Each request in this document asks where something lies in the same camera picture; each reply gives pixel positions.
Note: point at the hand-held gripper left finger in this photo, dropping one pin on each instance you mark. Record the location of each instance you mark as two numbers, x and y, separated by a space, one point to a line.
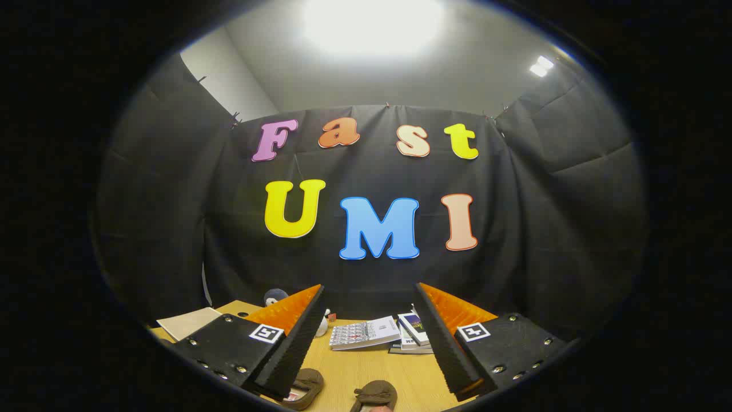
297 349

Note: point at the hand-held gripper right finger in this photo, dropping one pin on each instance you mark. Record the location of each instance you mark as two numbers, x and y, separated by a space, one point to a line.
443 349

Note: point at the brown fuzzy shoe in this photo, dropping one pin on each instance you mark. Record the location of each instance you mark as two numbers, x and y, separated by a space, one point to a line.
309 380
377 392

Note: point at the beige fabric storage box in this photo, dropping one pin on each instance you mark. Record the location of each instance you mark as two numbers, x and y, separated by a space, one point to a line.
189 323

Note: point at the white duck plush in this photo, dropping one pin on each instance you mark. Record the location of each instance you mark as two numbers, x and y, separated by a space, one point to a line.
322 327

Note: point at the white paperback book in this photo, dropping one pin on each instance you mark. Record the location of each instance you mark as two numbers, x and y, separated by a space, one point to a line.
413 326
407 343

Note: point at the grey paperback book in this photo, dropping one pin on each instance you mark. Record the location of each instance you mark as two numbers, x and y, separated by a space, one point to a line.
400 351

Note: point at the grey white penguin plush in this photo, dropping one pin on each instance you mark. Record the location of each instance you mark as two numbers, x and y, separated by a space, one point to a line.
275 296

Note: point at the patterned cover book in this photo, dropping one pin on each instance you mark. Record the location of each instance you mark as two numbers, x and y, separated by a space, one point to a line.
366 333

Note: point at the small ceiling light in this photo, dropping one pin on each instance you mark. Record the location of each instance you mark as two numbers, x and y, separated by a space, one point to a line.
540 66

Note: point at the large ceiling light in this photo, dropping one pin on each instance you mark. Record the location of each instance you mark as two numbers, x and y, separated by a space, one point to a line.
372 26

